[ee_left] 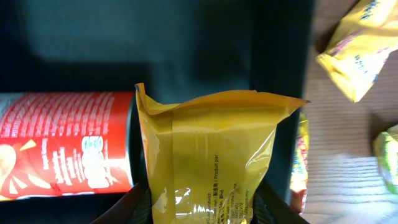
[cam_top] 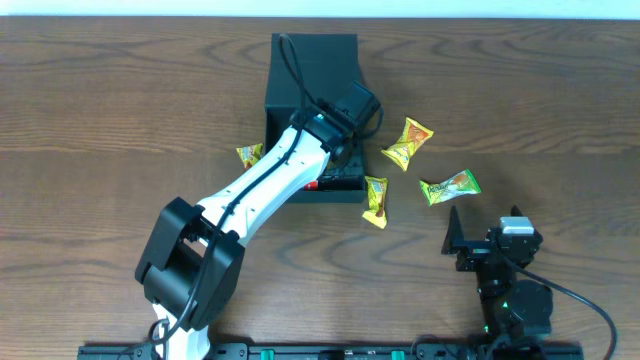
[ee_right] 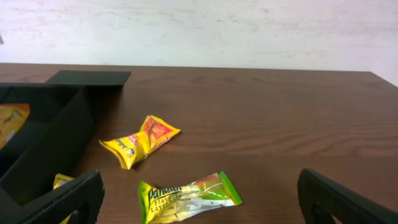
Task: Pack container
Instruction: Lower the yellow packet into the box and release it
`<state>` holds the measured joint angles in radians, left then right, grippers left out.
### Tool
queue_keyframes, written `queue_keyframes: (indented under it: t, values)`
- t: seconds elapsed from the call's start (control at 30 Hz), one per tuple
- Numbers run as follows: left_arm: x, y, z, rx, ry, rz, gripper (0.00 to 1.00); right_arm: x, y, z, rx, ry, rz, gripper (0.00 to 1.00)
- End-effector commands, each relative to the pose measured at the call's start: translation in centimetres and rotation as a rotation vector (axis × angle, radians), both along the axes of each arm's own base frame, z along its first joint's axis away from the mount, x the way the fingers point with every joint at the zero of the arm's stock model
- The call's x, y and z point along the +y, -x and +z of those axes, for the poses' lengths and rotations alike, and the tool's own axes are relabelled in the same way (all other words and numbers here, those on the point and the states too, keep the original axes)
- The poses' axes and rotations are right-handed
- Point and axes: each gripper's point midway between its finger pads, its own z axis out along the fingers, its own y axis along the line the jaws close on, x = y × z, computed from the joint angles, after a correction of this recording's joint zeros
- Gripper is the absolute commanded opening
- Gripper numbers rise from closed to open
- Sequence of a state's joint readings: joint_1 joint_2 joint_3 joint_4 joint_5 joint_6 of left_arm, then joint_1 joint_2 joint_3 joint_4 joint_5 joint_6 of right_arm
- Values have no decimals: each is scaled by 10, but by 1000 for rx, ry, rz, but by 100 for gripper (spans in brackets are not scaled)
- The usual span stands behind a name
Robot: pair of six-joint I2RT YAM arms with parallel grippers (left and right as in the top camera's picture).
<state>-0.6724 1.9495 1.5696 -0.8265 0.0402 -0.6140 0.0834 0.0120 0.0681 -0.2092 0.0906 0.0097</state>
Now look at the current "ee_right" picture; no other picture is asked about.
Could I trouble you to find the black open gift box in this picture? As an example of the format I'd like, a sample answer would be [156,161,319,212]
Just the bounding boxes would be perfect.
[1,70,130,215]

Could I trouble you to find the green pandan cake packet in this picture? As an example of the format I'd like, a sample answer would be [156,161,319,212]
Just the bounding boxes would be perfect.
[137,172,243,224]

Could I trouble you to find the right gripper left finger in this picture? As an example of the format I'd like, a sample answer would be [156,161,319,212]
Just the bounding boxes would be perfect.
[1,170,104,223]

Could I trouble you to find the yellow Apollo cake packet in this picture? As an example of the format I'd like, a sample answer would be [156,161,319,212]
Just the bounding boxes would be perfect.
[53,174,73,224]

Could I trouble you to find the yellow orange snack packet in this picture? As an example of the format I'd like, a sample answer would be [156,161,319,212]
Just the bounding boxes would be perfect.
[99,115,180,170]

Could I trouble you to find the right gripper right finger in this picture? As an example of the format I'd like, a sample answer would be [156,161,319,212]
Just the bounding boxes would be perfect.
[297,169,397,224]

